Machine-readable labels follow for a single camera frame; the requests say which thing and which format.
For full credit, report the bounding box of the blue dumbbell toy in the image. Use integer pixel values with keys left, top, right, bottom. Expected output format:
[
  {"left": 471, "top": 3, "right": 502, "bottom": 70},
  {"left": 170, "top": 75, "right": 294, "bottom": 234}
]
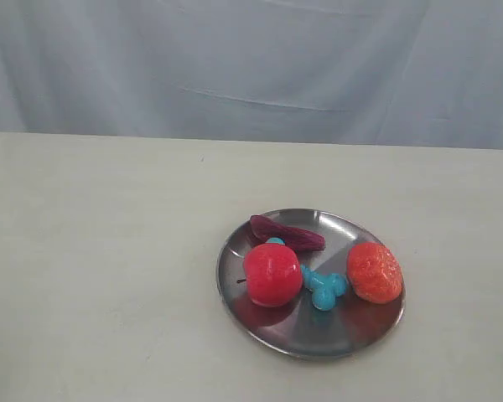
[{"left": 266, "top": 239, "right": 348, "bottom": 311}]

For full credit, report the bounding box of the dark purple sweet potato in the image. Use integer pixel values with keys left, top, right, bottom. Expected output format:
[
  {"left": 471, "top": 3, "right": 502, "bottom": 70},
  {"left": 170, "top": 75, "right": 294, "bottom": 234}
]
[{"left": 249, "top": 215, "right": 325, "bottom": 252}]

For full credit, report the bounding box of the red apple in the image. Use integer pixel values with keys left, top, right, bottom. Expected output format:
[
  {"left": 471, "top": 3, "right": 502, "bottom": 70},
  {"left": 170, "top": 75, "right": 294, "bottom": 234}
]
[{"left": 236, "top": 243, "right": 303, "bottom": 308}]

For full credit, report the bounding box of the orange fruit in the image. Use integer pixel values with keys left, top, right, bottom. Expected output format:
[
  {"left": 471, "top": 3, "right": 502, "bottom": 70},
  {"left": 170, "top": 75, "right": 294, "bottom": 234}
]
[{"left": 346, "top": 242, "right": 403, "bottom": 304}]

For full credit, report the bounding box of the round stainless steel plate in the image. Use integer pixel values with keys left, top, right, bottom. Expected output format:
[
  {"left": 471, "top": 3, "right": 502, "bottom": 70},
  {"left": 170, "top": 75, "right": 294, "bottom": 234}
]
[{"left": 215, "top": 209, "right": 406, "bottom": 360}]

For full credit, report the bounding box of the light blue backdrop cloth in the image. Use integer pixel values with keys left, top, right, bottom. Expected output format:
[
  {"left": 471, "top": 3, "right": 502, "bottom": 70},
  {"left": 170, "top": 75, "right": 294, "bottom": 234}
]
[{"left": 0, "top": 1, "right": 503, "bottom": 149}]

